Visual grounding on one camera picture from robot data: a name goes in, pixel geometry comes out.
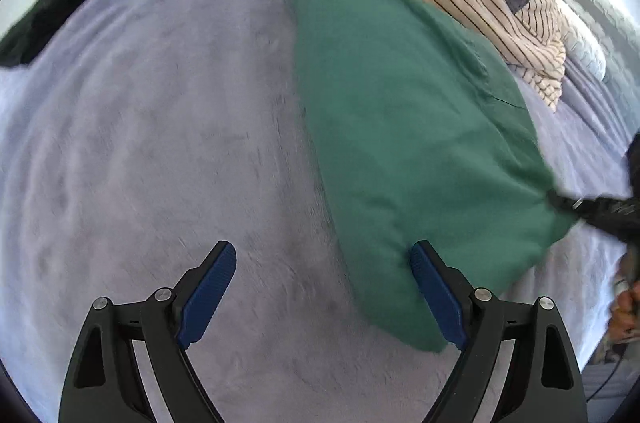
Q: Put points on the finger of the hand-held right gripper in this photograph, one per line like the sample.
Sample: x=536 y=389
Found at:
x=567 y=204

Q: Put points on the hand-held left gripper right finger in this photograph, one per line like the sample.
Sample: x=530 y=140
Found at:
x=440 y=298

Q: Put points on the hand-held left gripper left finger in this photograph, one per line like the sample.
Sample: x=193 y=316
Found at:
x=210 y=290

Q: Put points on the green shirt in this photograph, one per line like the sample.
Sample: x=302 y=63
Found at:
x=400 y=128

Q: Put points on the person's right hand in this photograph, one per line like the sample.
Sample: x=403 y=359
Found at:
x=627 y=310

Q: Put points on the lavender plush blanket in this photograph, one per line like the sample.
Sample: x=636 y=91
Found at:
x=150 y=153

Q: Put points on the white quilted pillow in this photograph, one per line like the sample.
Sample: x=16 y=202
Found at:
x=582 y=38

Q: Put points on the black garment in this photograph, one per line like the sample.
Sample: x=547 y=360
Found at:
x=55 y=3

